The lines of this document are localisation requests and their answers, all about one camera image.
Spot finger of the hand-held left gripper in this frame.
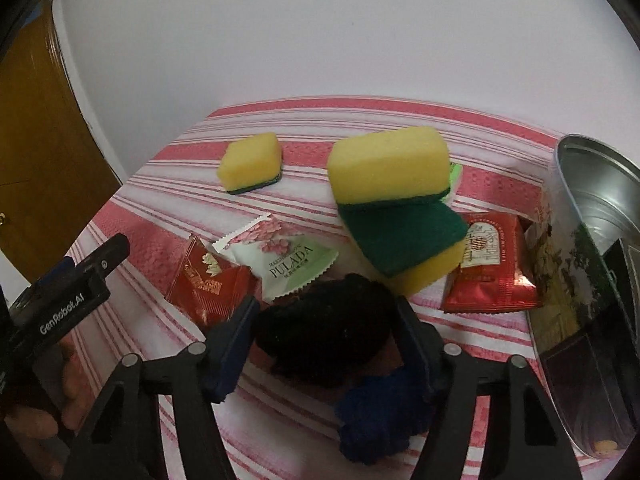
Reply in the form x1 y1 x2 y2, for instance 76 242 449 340
74 234 132 277
47 257 76 283

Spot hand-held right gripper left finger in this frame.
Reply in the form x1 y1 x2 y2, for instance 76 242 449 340
60 296 261 480

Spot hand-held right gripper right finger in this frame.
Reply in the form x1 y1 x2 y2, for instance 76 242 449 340
394 296 586 480

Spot blue yarn ball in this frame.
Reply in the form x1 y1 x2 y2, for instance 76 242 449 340
335 365 436 463

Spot red snack packet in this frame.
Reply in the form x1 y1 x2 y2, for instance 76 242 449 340
165 235 258 331

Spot black yarn ball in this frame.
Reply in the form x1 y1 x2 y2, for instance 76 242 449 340
252 274 401 391

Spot white pink floral snack packet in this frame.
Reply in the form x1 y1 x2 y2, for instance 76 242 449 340
212 214 339 303

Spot yellow sponge with green pad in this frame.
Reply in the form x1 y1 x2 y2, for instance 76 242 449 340
341 200 469 297

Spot round metal tin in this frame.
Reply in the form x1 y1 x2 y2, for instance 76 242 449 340
525 134 640 461

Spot large yellow sponge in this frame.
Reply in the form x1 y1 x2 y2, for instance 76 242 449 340
327 127 453 207

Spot red striped desktop cloth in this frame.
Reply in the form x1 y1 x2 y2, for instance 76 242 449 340
50 92 621 480

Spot person's left hand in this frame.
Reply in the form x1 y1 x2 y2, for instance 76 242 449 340
4 342 81 439

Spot red packet with round emblem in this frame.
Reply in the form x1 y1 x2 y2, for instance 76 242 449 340
442 211 543 315

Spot brown wooden door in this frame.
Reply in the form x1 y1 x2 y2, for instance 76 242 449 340
0 2 123 281

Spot small yellow sponge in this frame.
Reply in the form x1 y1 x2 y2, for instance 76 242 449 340
217 131 282 196

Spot green tissue pack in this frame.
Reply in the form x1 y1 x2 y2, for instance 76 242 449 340
447 160 463 206

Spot dark brown packet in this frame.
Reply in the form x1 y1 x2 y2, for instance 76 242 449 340
602 237 640 311

